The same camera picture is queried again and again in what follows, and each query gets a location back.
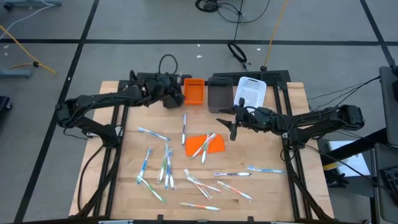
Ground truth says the white perforated basket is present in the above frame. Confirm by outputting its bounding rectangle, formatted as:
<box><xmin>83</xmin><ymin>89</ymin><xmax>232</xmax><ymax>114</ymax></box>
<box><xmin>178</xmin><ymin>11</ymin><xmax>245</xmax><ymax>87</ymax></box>
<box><xmin>233</xmin><ymin>76</ymin><xmax>267</xmax><ymax>110</ymax></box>

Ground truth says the white floor cable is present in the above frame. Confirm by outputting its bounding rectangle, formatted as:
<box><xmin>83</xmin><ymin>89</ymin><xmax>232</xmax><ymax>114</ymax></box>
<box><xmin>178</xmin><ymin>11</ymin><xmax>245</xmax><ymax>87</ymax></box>
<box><xmin>0</xmin><ymin>0</ymin><xmax>56</xmax><ymax>40</ymax></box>

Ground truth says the grey cabinet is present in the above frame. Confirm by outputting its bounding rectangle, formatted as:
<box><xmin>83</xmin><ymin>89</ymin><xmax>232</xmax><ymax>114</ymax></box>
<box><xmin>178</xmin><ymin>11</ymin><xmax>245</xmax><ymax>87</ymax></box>
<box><xmin>378</xmin><ymin>64</ymin><xmax>398</xmax><ymax>147</ymax></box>

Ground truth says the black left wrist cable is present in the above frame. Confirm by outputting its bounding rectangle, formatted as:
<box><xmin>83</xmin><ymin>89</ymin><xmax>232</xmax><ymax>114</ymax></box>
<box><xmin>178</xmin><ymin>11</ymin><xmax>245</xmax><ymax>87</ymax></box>
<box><xmin>157</xmin><ymin>54</ymin><xmax>179</xmax><ymax>76</ymax></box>

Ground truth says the black arm base cable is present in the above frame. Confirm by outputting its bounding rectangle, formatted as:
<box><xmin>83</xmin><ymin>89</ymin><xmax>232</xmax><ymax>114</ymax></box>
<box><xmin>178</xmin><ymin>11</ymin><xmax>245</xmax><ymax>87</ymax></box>
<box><xmin>76</xmin><ymin>144</ymin><xmax>106</xmax><ymax>214</ymax></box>

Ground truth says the black wheeled object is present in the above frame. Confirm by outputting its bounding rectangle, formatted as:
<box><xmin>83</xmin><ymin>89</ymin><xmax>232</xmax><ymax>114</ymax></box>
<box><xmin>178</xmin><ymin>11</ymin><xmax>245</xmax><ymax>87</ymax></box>
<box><xmin>0</xmin><ymin>95</ymin><xmax>13</xmax><ymax>113</ymax></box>

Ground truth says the orange toothbrush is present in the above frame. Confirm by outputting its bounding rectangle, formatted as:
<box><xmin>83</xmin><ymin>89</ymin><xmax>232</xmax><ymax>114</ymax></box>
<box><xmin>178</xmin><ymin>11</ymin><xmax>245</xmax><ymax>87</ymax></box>
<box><xmin>183</xmin><ymin>168</ymin><xmax>213</xmax><ymax>200</ymax></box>
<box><xmin>185</xmin><ymin>176</ymin><xmax>224</xmax><ymax>194</ymax></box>
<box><xmin>216</xmin><ymin>180</ymin><xmax>254</xmax><ymax>201</ymax></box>
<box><xmin>180</xmin><ymin>202</ymin><xmax>221</xmax><ymax>212</ymax></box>

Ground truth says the purple toothbrush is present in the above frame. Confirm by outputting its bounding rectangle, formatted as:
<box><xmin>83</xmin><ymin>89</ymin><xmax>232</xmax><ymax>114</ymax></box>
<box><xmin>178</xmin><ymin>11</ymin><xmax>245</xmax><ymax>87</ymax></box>
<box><xmin>167</xmin><ymin>150</ymin><xmax>175</xmax><ymax>190</ymax></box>
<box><xmin>181</xmin><ymin>113</ymin><xmax>188</xmax><ymax>147</ymax></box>
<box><xmin>213</xmin><ymin>171</ymin><xmax>252</xmax><ymax>177</ymax></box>

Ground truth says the black diagonal bar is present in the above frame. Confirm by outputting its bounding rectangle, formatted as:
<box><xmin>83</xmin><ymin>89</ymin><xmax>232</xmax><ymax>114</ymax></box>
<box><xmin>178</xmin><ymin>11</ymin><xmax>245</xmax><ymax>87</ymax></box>
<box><xmin>320</xmin><ymin>127</ymin><xmax>389</xmax><ymax>166</ymax></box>

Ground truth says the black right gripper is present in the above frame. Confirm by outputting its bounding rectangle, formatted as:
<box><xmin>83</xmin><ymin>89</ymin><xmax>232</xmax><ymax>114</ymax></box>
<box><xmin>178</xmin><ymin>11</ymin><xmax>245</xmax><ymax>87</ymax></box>
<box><xmin>216</xmin><ymin>98</ymin><xmax>266</xmax><ymax>142</ymax></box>

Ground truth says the yellow floor cable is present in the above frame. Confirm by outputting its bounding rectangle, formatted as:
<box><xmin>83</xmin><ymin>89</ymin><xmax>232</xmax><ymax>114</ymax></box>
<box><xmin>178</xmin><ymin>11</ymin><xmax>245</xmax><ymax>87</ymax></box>
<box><xmin>0</xmin><ymin>24</ymin><xmax>57</xmax><ymax>75</ymax></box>

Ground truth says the black keyboard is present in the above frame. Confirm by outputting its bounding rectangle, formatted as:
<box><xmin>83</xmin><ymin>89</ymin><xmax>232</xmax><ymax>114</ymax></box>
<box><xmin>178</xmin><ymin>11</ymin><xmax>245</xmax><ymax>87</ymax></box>
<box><xmin>379</xmin><ymin>166</ymin><xmax>398</xmax><ymax>200</ymax></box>

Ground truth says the green toothbrush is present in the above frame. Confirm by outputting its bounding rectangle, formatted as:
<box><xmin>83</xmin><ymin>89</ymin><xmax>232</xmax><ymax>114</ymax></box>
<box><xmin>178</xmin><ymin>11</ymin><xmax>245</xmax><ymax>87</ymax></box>
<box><xmin>190</xmin><ymin>133</ymin><xmax>216</xmax><ymax>160</ymax></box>
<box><xmin>200</xmin><ymin>129</ymin><xmax>211</xmax><ymax>166</ymax></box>
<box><xmin>136</xmin><ymin>175</ymin><xmax>168</xmax><ymax>205</ymax></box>
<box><xmin>157</xmin><ymin>144</ymin><xmax>169</xmax><ymax>184</ymax></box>

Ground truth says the black floor cable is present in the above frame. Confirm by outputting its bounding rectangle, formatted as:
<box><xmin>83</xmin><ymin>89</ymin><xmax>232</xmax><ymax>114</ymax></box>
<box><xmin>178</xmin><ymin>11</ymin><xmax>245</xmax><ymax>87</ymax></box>
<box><xmin>216</xmin><ymin>0</ymin><xmax>271</xmax><ymax>24</ymax></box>

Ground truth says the grey desk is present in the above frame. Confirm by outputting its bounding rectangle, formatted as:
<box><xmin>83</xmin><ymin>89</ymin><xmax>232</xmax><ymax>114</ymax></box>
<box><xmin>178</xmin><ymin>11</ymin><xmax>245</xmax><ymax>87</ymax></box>
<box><xmin>371</xmin><ymin>142</ymin><xmax>398</xmax><ymax>224</ymax></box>

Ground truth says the orange hanging cable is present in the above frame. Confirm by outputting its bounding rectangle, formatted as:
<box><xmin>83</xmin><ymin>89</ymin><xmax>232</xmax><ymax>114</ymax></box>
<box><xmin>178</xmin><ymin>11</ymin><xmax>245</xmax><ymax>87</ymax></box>
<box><xmin>260</xmin><ymin>0</ymin><xmax>289</xmax><ymax>72</ymax></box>

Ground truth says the black flat plate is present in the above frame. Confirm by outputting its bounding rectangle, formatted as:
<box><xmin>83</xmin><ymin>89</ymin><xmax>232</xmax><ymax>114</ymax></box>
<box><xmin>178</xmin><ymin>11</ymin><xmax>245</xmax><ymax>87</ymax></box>
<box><xmin>136</xmin><ymin>72</ymin><xmax>193</xmax><ymax>82</ymax></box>

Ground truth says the grey plastic bin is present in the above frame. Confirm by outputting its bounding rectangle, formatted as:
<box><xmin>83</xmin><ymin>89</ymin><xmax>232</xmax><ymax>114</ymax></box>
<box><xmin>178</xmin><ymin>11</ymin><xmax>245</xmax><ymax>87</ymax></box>
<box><xmin>207</xmin><ymin>77</ymin><xmax>234</xmax><ymax>113</ymax></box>

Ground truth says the black perforated plate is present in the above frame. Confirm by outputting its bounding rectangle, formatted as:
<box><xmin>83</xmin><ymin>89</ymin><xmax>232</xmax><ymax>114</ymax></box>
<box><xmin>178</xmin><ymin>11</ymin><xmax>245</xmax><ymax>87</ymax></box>
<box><xmin>212</xmin><ymin>70</ymin><xmax>292</xmax><ymax>84</ymax></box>

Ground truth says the black power cable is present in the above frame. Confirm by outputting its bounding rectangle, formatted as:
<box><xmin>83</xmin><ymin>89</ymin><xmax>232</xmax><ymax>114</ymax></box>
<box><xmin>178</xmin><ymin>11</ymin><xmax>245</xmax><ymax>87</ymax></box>
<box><xmin>307</xmin><ymin>75</ymin><xmax>381</xmax><ymax>122</ymax></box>
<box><xmin>304</xmin><ymin>143</ymin><xmax>398</xmax><ymax>206</ymax></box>

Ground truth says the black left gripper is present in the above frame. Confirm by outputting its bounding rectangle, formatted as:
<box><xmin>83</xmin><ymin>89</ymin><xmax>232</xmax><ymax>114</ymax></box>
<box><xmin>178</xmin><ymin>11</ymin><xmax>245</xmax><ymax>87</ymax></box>
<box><xmin>148</xmin><ymin>73</ymin><xmax>187</xmax><ymax>110</ymax></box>

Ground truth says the black cable coil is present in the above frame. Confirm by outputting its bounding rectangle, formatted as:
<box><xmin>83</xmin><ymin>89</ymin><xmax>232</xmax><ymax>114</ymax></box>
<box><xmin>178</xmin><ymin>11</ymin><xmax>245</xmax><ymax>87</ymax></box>
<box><xmin>195</xmin><ymin>0</ymin><xmax>220</xmax><ymax>14</ymax></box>
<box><xmin>226</xmin><ymin>0</ymin><xmax>249</xmax><ymax>71</ymax></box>

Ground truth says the grey-blue furniture leg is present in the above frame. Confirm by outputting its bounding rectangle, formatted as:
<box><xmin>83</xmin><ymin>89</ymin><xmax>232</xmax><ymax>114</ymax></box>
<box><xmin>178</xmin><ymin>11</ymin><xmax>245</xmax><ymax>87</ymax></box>
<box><xmin>0</xmin><ymin>68</ymin><xmax>33</xmax><ymax>79</ymax></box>

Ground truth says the orange plastic basket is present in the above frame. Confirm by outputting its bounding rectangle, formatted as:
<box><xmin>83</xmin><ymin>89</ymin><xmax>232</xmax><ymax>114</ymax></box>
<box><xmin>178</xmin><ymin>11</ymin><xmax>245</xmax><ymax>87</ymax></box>
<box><xmin>183</xmin><ymin>77</ymin><xmax>206</xmax><ymax>106</ymax></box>

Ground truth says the orange flat mat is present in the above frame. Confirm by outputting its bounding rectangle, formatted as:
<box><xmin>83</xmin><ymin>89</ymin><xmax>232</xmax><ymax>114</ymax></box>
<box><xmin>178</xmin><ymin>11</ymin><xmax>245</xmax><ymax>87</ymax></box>
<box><xmin>185</xmin><ymin>133</ymin><xmax>226</xmax><ymax>157</ymax></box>

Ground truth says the white box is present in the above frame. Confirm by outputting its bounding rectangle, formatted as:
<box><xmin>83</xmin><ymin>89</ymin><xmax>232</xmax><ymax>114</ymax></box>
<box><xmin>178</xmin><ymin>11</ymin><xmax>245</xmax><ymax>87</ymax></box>
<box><xmin>326</xmin><ymin>140</ymin><xmax>371</xmax><ymax>177</ymax></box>

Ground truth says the blue toothbrush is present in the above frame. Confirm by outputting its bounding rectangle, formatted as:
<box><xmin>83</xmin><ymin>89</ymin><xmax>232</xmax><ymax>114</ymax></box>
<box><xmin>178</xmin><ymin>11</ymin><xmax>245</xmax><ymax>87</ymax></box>
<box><xmin>136</xmin><ymin>147</ymin><xmax>154</xmax><ymax>185</ymax></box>
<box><xmin>164</xmin><ymin>149</ymin><xmax>172</xmax><ymax>190</ymax></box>
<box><xmin>137</xmin><ymin>126</ymin><xmax>171</xmax><ymax>142</ymax></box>
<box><xmin>247</xmin><ymin>166</ymin><xmax>285</xmax><ymax>174</ymax></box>

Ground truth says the black glove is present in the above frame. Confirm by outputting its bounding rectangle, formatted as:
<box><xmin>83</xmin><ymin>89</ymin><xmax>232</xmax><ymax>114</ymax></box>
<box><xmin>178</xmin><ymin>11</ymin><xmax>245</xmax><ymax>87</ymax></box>
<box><xmin>325</xmin><ymin>170</ymin><xmax>351</xmax><ymax>189</ymax></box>

